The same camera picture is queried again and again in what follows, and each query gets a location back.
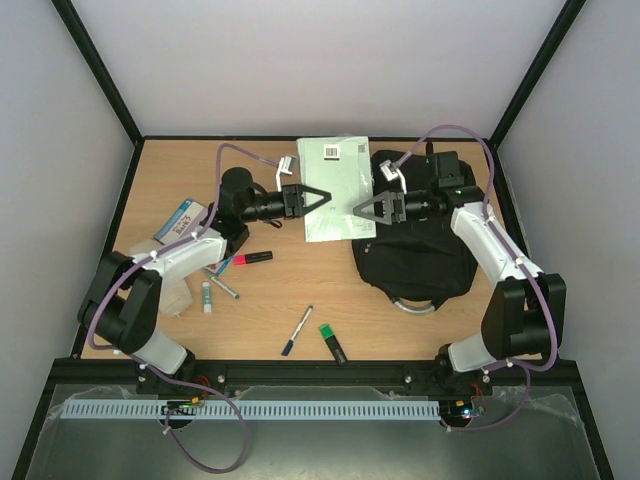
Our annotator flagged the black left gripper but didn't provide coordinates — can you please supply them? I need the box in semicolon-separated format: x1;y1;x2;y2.
241;182;332;223

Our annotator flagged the grey shrink-wrapped notebook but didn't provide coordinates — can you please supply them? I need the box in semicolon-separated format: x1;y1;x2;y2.
297;136;376;243

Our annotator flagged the black student backpack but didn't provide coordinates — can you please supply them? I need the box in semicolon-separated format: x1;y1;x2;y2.
351;151;478;314

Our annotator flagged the purple dog picture book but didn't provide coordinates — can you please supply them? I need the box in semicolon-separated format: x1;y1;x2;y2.
153;198;208;245

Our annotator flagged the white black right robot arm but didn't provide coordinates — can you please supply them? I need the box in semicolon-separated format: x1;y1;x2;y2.
352;150;566;392

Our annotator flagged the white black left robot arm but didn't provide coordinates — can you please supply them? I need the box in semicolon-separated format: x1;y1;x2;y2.
78;167;332;387

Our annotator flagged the pink black highlighter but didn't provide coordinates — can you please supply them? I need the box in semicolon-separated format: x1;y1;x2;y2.
232;251;274;266

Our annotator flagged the green black highlighter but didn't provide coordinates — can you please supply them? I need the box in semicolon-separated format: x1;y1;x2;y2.
319;324;348;366

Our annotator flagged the white green glue stick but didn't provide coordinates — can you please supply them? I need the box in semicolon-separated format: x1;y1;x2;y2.
202;282;212;314

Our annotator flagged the blue capped white marker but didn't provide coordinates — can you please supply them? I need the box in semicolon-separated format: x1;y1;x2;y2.
281;305;313;357

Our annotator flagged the beige fabric pencil roll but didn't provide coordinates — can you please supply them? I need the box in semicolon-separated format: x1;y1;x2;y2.
129;239;193;316

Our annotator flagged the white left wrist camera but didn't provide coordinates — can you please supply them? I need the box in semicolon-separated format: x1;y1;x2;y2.
275;155;297;192

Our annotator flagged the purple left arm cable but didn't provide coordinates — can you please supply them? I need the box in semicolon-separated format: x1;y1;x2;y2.
85;143;281;474

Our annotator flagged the black aluminium frame rail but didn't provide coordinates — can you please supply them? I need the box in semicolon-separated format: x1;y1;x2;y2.
49;357;579;396

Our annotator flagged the light blue slotted cable duct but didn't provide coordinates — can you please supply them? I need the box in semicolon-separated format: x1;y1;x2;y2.
60;399;441;421

